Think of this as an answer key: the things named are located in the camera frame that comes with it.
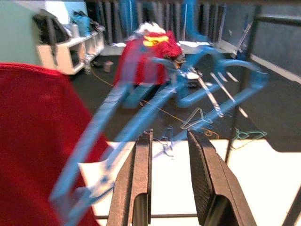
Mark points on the blue plastic hanger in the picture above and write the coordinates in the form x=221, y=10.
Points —
x=257, y=81

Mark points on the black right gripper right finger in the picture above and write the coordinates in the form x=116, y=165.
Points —
x=211, y=179

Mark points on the dark red garment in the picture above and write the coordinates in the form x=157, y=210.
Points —
x=35, y=141

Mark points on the white cube shelf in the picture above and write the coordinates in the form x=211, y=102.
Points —
x=77, y=47

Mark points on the black metal clothes rack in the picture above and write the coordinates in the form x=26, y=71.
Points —
x=249, y=58

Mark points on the bright blue bag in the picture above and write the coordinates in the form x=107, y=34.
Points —
x=82, y=22

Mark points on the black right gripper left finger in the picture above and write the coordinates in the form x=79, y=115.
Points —
x=131, y=183

